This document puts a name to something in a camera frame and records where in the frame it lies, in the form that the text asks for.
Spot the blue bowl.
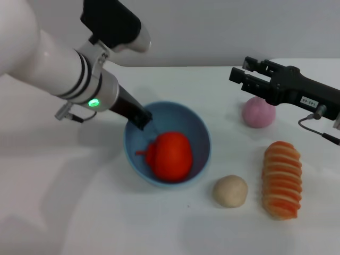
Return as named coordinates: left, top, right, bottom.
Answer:
left=124, top=100, right=212, bottom=189

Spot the pink round bun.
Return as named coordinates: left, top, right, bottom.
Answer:
left=241, top=96, right=277, bottom=129

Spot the beige round bun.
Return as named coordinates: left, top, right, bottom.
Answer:
left=212, top=174, right=249, bottom=209

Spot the orange striped bread loaf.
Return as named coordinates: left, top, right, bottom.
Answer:
left=261, top=140, right=303, bottom=221

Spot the grey right arm cable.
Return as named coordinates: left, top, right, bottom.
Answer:
left=297, top=104, right=340, bottom=146

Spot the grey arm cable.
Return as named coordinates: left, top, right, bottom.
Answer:
left=54, top=102, right=98, bottom=124
left=297, top=104, right=340, bottom=146

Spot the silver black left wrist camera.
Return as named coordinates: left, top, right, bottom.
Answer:
left=80, top=0, right=152, bottom=53

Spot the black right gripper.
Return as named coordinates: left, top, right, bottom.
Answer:
left=229, top=56, right=340, bottom=122

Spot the orange toy fruit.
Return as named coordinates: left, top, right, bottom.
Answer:
left=135, top=131, right=193, bottom=183

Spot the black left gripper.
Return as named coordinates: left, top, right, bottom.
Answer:
left=108, top=84, right=154, bottom=131

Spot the grey left arm cable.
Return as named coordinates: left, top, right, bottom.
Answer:
left=54, top=102, right=98, bottom=124

